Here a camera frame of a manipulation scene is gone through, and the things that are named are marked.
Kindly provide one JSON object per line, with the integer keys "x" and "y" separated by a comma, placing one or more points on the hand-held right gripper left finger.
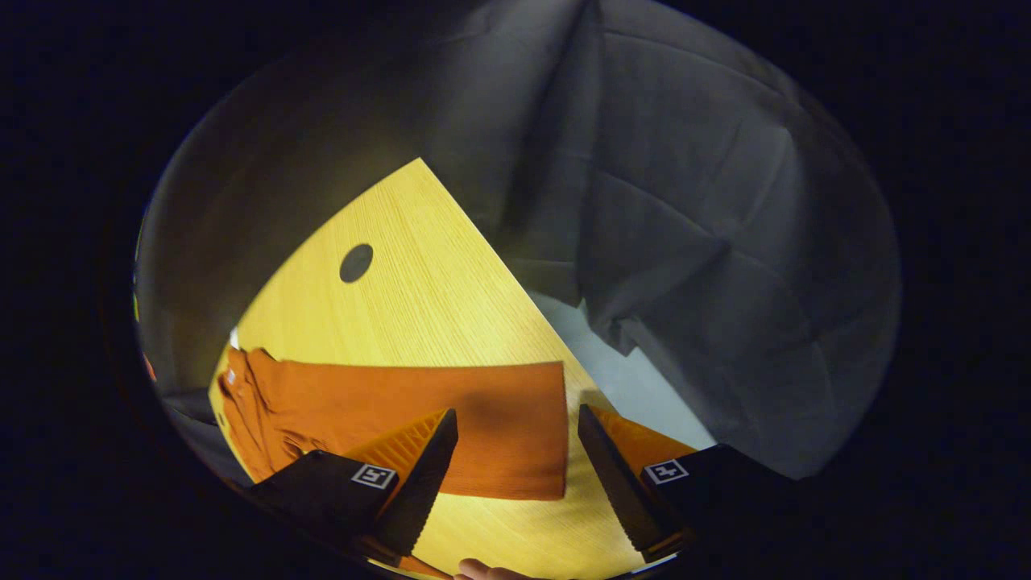
{"x": 423, "y": 483}

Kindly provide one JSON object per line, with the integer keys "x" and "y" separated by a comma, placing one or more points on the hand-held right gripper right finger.
{"x": 620, "y": 491}

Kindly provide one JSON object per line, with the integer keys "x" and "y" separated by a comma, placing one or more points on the orange button-up jacket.
{"x": 419, "y": 395}

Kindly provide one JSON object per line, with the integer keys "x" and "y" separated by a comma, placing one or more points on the black table grommet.
{"x": 356, "y": 263}

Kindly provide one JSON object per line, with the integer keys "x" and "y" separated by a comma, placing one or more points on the black backdrop cloth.
{"x": 725, "y": 242}

